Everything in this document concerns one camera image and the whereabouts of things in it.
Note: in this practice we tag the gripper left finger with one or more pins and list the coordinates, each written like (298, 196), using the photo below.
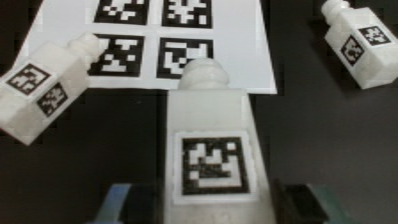
(129, 206)

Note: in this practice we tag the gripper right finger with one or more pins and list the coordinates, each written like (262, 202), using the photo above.
(307, 204)

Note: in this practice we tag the white table leg with tag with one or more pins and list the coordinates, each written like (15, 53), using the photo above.
(218, 189)

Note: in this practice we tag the white table leg on sheet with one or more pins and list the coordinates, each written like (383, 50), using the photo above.
(44, 84)

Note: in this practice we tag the white table leg far right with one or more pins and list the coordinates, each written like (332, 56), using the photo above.
(364, 43)

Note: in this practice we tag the white fiducial marker sheet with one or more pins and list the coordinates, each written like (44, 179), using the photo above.
(159, 33)

